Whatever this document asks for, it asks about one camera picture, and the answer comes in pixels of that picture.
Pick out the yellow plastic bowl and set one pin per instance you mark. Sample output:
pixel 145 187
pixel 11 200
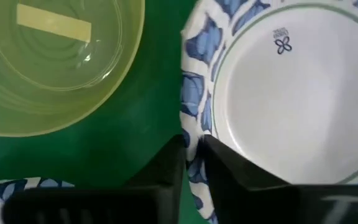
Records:
pixel 42 87

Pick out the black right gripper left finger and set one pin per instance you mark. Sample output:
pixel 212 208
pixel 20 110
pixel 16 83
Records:
pixel 154 205

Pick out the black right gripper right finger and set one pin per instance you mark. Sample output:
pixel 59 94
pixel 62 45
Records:
pixel 247 199

